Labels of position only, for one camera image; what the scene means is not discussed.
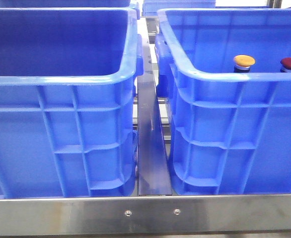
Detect steel front rail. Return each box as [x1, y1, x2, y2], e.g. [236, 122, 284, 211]
[0, 194, 291, 236]

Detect blue bin behind left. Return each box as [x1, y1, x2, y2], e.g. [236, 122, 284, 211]
[0, 0, 140, 19]

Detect blue crate far centre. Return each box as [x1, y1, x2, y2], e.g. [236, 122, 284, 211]
[142, 0, 216, 16]

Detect red mushroom push button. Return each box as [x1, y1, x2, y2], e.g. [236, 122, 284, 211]
[280, 57, 291, 73]

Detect blue plastic bin left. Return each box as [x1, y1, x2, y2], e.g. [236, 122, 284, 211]
[0, 7, 143, 199]

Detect yellow mushroom push button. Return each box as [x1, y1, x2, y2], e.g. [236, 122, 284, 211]
[233, 55, 256, 73]

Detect blue plastic bin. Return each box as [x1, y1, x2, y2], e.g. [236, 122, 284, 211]
[0, 7, 143, 199]
[157, 8, 291, 195]

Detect rail screw right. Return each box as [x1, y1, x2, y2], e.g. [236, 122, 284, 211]
[173, 209, 181, 216]

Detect blue plastic bin right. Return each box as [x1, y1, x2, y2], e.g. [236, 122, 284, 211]
[157, 8, 291, 195]

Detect rail screw left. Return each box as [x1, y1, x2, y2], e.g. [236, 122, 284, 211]
[125, 210, 132, 217]

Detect rail screw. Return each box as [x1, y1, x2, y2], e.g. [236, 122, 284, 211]
[173, 209, 181, 216]
[125, 210, 132, 217]

